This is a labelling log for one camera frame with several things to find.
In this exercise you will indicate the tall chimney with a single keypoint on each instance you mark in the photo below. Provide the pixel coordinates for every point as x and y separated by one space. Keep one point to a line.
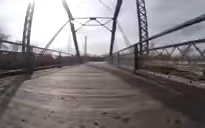
85 45

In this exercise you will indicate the grey wooden plank bridge deck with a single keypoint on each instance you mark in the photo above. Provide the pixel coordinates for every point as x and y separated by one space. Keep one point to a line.
86 96

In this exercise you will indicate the metal bridge railing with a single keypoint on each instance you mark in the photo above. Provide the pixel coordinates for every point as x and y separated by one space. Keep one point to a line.
10 58
163 56

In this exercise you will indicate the steel bridge truss frame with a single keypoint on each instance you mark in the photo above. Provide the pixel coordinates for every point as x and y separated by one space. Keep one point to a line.
72 30

